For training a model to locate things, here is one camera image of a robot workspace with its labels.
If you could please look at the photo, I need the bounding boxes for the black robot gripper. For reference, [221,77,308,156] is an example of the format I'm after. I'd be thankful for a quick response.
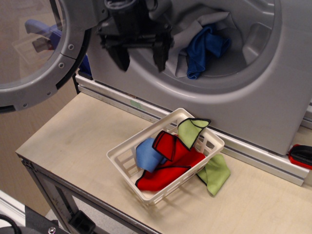
[98,4,173,72]

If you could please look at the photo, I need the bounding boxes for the grey cloth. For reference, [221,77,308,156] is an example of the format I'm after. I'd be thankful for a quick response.
[166,11,236,78]

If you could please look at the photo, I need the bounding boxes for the dark blue cloth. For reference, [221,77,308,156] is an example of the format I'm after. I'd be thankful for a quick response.
[186,24,231,79]

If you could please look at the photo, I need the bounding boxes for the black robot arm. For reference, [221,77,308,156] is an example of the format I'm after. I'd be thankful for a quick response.
[98,0,173,72]

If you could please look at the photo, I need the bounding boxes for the grey toy washing machine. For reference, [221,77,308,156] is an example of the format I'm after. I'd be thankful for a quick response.
[87,0,312,155]

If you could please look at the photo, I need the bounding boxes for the blue clamp behind door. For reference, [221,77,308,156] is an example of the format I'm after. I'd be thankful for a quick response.
[24,19,62,53]

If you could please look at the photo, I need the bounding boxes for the round grey washer door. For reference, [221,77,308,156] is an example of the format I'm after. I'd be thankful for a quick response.
[0,0,107,113]

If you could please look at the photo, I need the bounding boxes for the light blue cloth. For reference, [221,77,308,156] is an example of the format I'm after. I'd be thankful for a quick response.
[136,137,167,173]

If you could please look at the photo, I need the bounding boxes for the white plastic basket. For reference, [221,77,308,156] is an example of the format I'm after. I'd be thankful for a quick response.
[107,115,224,205]

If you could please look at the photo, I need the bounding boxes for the red cloth black trim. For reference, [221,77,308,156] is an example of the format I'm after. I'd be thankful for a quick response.
[135,131,206,192]

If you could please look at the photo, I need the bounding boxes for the green cloth black trim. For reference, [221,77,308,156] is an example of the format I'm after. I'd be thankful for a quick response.
[177,118,231,196]

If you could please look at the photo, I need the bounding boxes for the red and black tool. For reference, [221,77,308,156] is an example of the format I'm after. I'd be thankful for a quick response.
[288,144,312,170]

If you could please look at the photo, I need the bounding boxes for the black device bottom left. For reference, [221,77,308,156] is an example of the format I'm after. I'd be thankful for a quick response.
[0,207,68,234]

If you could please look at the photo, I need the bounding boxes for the metal table frame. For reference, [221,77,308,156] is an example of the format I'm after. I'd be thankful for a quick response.
[21,157,159,234]

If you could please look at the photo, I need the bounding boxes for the black bracket under table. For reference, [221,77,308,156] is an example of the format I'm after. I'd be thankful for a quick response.
[69,210,96,234]

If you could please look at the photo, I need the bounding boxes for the aluminium profile rail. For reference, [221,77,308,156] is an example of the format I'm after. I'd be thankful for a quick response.
[75,75,312,186]

